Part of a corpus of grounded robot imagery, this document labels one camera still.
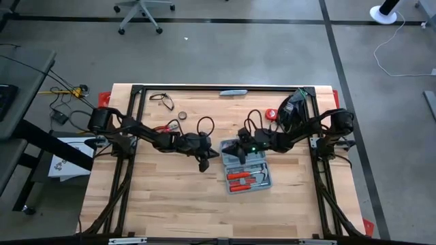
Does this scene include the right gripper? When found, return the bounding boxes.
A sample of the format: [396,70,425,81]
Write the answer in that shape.
[221,127,274,166]

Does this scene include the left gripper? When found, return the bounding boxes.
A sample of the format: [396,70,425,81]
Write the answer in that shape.
[178,131,221,174]

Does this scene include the grey plastic tool case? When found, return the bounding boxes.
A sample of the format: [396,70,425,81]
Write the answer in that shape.
[219,137,274,195]

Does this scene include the red handled pliers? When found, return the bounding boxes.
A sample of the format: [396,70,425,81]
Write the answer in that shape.
[153,123,180,135]

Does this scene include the grey utility knife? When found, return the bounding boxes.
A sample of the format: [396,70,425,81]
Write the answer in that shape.
[219,88,249,97]

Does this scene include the black work gloves pair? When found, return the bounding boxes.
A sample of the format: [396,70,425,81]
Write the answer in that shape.
[277,88,307,133]

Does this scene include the clear safety glasses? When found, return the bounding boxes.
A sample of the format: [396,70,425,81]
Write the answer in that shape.
[149,93,175,112]

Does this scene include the white cardboard box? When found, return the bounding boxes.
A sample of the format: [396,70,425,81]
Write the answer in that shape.
[47,137,95,180]

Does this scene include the black side table legs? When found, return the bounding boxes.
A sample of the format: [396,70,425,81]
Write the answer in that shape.
[12,118,95,216]

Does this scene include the office chair base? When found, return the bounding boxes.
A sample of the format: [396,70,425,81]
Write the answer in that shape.
[113,0,176,35]

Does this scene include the white round-base floor stand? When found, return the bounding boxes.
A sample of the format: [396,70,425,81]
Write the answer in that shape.
[369,0,401,25]

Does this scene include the low grey side table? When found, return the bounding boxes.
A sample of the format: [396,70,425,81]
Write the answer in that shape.
[0,138,29,197]

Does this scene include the grey metal floor foot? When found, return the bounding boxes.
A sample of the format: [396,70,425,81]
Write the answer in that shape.
[423,90,436,120]

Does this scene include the black keyboard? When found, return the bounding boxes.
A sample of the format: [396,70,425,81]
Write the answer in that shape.
[0,84,18,122]

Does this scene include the grey metal table leg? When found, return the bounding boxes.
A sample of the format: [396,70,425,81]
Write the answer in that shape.
[414,0,436,21]

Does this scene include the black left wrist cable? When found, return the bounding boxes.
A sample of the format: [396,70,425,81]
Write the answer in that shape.
[165,116,216,140]

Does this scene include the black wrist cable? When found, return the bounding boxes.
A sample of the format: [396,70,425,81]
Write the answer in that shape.
[165,116,216,140]
[243,108,273,136]

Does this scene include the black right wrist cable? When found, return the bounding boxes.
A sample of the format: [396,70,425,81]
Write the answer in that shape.
[243,108,273,136]

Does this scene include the black aluminium table frame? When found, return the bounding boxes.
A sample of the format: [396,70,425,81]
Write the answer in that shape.
[81,84,367,239]

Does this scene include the black table edge rail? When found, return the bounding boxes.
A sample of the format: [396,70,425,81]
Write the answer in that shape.
[0,233,436,245]

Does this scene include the black clamp with grey bracket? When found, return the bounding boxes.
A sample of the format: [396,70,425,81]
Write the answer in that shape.
[83,135,113,150]

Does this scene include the silver rail bracket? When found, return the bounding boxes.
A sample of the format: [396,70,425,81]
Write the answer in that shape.
[298,239,338,245]
[108,237,149,245]

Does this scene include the yellow cable with plug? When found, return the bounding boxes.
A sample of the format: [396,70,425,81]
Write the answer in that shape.
[37,87,83,99]

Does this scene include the white floor cable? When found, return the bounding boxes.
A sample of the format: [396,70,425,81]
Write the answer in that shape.
[373,12,436,78]

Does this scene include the black floor cable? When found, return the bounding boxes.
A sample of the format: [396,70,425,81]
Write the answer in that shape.
[0,54,98,110]

